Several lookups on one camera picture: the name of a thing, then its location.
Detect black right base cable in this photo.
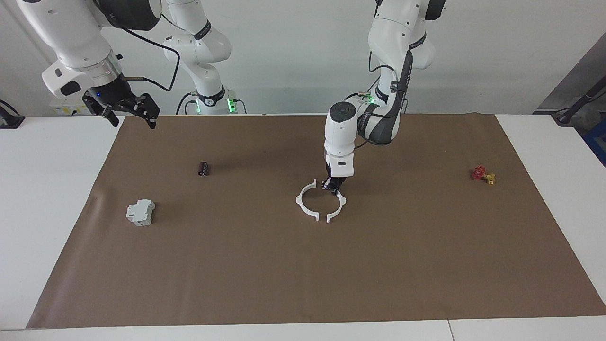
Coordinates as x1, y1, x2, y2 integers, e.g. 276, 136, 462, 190
176, 91, 197, 115

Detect white circuit breaker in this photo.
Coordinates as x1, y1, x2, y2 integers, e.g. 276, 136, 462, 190
125, 199, 156, 226

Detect red and yellow valve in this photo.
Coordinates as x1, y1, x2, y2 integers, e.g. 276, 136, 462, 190
471, 166, 496, 185

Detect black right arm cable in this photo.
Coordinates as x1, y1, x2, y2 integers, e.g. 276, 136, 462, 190
116, 19, 181, 92

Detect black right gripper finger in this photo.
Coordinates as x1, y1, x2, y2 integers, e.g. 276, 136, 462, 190
82, 94, 120, 127
121, 93, 160, 130

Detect black stand foot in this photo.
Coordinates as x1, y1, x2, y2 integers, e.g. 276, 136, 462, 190
0, 99, 25, 129

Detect brown paper table mat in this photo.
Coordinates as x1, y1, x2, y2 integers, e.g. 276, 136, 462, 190
26, 114, 606, 329

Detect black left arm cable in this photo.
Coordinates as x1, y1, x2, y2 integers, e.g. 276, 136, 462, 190
353, 47, 408, 150

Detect blue crate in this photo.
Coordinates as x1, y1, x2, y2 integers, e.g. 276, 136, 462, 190
583, 126, 606, 167

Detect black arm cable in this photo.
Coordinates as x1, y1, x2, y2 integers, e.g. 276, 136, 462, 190
116, 19, 181, 92
353, 47, 408, 150

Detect black tripod leg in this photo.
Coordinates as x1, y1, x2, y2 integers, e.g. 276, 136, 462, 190
552, 76, 606, 126

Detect white half-ring pipe clamp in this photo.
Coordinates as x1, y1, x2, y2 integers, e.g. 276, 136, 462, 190
326, 189, 348, 223
296, 179, 320, 222

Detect white wall socket strip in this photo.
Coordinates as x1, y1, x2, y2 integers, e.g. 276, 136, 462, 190
49, 97, 90, 116

